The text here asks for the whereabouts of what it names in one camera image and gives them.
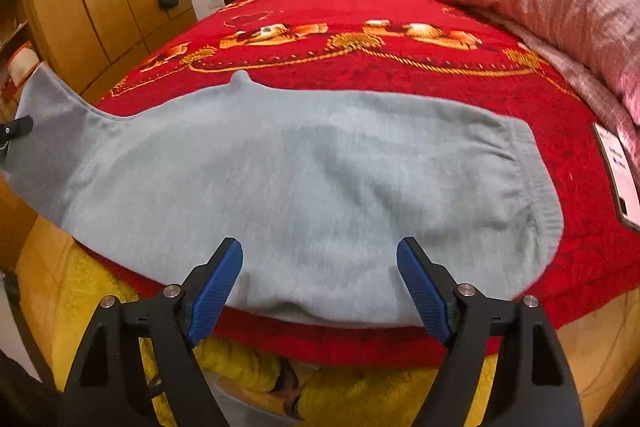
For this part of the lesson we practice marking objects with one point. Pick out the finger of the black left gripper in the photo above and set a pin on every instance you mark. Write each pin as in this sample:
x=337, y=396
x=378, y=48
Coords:
x=15, y=129

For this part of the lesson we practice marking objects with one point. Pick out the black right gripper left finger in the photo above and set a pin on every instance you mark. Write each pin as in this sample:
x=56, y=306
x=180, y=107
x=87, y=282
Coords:
x=133, y=351

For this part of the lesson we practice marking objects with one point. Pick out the grey pants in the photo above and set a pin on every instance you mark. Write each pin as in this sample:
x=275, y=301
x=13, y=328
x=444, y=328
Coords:
x=317, y=186

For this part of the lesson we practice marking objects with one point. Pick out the yellow fleece blanket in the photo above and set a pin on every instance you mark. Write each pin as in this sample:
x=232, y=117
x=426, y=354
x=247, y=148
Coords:
x=333, y=377

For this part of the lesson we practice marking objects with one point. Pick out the white pink smartphone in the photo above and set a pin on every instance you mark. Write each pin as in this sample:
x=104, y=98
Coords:
x=625, y=194

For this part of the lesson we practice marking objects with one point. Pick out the pink striped duvet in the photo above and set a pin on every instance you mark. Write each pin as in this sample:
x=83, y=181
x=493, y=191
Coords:
x=593, y=44

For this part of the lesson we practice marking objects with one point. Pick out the red patterned bed blanket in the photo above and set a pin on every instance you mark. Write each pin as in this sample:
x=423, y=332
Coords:
x=422, y=47

